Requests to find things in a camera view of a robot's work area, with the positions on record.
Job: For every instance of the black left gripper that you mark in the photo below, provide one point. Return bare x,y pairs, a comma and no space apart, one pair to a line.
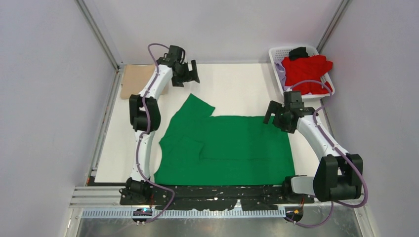
185,74

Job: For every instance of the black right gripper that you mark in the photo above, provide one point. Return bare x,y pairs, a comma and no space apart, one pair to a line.
278,113

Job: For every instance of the green t-shirt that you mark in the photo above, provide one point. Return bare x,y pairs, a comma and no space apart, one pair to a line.
200,149

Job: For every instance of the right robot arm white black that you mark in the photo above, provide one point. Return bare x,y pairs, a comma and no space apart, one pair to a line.
339,173

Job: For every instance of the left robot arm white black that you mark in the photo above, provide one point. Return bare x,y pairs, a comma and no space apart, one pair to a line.
145,118

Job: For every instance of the lavender t-shirt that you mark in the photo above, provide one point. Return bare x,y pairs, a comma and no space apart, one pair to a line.
281,73

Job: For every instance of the folded beige t-shirt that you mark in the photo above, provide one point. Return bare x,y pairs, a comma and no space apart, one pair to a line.
135,78

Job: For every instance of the red t-shirt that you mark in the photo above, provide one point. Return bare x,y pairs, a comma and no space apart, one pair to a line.
311,68

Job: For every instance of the black t-shirt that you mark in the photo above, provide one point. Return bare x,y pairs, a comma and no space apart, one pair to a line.
297,53

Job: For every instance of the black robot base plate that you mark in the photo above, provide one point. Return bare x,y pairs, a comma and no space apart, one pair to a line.
213,198

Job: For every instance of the aluminium frame rail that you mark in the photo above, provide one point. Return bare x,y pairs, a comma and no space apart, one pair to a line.
104,202

